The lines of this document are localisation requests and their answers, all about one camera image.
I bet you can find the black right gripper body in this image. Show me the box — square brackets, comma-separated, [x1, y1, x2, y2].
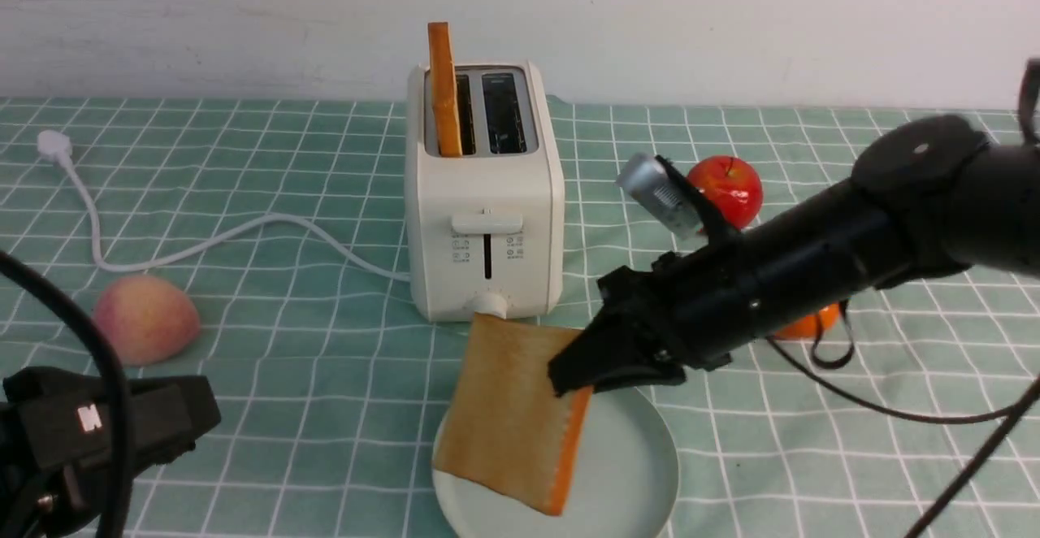
[597, 252, 756, 384]

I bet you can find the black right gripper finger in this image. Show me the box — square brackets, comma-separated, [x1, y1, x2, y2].
[548, 310, 687, 398]

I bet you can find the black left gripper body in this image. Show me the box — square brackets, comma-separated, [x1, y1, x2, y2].
[2, 367, 222, 537]

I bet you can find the toast slice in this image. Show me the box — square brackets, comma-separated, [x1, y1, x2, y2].
[427, 22, 463, 158]
[432, 315, 593, 517]

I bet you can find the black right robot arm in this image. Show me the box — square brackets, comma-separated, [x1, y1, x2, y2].
[548, 113, 1039, 395]

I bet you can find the white two-slot toaster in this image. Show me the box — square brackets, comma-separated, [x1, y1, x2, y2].
[404, 63, 566, 322]

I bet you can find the orange persimmon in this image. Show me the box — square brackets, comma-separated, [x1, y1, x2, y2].
[773, 302, 842, 341]

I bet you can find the light green round plate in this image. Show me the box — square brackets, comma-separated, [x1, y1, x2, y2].
[432, 388, 681, 537]

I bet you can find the red apple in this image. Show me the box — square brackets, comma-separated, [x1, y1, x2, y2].
[687, 155, 764, 230]

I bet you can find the pink peach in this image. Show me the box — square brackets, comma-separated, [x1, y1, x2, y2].
[93, 274, 202, 367]

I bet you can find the green checkered tablecloth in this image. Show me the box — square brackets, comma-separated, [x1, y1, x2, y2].
[1, 97, 1039, 537]

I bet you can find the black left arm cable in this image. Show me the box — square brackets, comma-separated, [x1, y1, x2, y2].
[0, 252, 135, 538]

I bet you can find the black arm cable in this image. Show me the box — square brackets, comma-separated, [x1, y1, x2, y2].
[0, 252, 135, 538]
[764, 59, 1040, 538]

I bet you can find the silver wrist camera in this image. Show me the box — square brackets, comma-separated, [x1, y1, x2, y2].
[616, 154, 702, 241]

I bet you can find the white toaster power cord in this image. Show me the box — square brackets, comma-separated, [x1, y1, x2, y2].
[38, 131, 413, 284]

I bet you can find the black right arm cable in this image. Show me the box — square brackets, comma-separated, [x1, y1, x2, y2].
[764, 59, 1040, 538]

